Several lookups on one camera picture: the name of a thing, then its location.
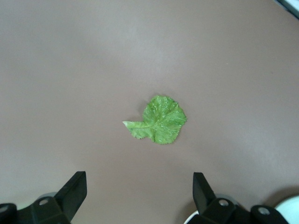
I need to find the white round plate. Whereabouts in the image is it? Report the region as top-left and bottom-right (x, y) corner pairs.
(274, 195), (299, 224)

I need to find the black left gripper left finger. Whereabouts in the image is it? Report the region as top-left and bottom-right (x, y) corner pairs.
(0, 171), (88, 224)

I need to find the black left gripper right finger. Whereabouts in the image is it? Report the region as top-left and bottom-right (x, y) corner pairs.
(186, 172), (292, 224)

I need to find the pale round plate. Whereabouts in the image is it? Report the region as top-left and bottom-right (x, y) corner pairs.
(183, 210), (199, 224)

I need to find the green lettuce leaf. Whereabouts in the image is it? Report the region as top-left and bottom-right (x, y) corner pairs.
(122, 94), (188, 145)

